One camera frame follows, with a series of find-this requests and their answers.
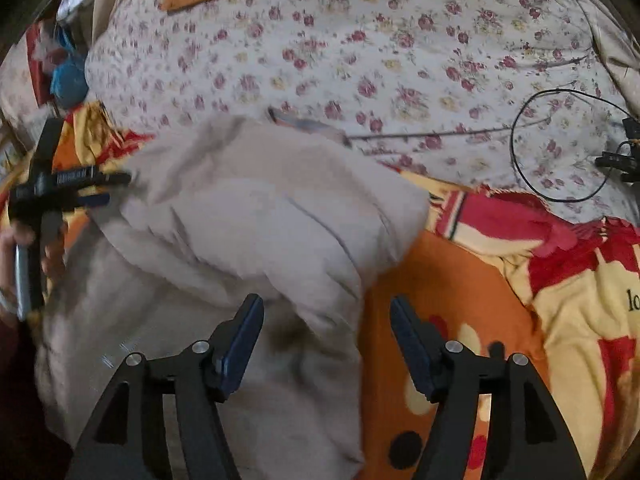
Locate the person's dark red clothing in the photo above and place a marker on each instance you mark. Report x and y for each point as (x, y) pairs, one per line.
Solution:
(20, 410)

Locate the black clip device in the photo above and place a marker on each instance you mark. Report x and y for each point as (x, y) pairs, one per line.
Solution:
(617, 161)

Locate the red board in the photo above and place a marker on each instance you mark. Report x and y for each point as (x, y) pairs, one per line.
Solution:
(36, 70)

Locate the person's left hand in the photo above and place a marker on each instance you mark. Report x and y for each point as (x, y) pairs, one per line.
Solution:
(55, 255)

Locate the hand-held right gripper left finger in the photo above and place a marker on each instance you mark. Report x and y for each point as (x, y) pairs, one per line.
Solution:
(244, 340)

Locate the white floral quilt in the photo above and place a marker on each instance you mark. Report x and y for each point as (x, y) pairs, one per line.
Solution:
(350, 50)

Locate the blue plastic bag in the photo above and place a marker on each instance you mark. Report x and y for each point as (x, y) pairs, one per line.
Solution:
(70, 77)

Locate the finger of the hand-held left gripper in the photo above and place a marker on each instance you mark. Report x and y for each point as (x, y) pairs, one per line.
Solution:
(90, 201)
(95, 178)

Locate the beige cloth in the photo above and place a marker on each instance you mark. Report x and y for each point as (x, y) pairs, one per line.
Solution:
(617, 55)

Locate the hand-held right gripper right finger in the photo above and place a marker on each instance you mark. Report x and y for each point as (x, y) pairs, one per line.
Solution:
(411, 345)

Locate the orange red patterned blanket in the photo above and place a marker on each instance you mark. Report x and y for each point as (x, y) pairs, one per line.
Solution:
(450, 285)

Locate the beige jacket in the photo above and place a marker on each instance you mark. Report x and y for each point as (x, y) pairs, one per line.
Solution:
(250, 220)

